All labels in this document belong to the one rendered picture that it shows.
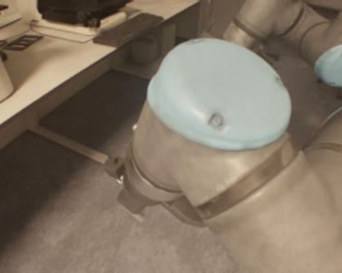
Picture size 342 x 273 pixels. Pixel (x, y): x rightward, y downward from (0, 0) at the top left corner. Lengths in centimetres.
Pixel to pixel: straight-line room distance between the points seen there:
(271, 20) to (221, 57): 41
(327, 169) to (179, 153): 11
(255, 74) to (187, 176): 8
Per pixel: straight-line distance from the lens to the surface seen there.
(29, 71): 95
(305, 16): 60
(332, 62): 49
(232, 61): 17
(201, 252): 123
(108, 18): 124
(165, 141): 16
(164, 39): 261
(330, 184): 19
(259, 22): 56
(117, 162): 39
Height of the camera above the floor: 114
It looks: 43 degrees down
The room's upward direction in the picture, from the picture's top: 3 degrees clockwise
